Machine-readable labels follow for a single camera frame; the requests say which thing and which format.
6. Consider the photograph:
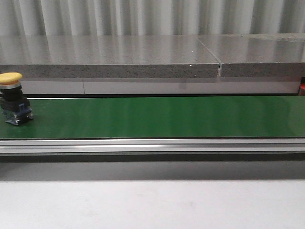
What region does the green conveyor belt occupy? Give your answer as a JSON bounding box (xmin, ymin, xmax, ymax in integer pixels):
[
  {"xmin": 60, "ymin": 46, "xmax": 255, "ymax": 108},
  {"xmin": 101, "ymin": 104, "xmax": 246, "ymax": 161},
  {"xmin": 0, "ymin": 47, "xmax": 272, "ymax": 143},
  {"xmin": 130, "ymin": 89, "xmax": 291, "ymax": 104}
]
[{"xmin": 0, "ymin": 95, "xmax": 305, "ymax": 139}]

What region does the grey pleated curtain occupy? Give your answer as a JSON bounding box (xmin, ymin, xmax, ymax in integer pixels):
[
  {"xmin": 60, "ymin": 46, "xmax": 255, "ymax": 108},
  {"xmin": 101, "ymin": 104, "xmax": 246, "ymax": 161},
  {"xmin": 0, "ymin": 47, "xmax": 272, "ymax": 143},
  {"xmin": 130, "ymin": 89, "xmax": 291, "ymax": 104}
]
[{"xmin": 0, "ymin": 0, "xmax": 305, "ymax": 36}]

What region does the aluminium conveyor frame rail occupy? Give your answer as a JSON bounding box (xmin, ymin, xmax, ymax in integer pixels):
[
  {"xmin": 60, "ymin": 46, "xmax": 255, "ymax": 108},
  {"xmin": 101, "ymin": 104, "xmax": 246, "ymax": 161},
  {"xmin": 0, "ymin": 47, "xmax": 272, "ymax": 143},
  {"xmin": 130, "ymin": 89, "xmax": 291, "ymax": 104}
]
[{"xmin": 0, "ymin": 138, "xmax": 305, "ymax": 162}]

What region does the grey speckled stone counter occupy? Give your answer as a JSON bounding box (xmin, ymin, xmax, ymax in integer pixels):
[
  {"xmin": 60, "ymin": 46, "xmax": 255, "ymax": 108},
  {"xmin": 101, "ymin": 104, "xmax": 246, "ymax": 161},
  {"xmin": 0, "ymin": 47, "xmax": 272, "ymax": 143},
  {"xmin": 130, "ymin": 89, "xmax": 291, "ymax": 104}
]
[{"xmin": 0, "ymin": 33, "xmax": 305, "ymax": 95}]

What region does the yellow button blue base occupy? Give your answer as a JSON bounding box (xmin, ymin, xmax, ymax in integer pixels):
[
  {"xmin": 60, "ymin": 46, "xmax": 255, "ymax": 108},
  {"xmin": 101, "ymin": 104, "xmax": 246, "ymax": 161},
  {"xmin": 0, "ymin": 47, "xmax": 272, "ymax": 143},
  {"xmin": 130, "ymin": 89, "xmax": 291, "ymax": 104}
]
[{"xmin": 0, "ymin": 72, "xmax": 33, "ymax": 126}]

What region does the orange object at right edge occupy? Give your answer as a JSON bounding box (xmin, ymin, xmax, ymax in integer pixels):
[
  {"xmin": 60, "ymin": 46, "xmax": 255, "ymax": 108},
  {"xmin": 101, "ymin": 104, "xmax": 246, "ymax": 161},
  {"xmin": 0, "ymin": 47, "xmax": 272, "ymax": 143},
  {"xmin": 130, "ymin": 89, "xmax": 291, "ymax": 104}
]
[{"xmin": 298, "ymin": 77, "xmax": 305, "ymax": 95}]

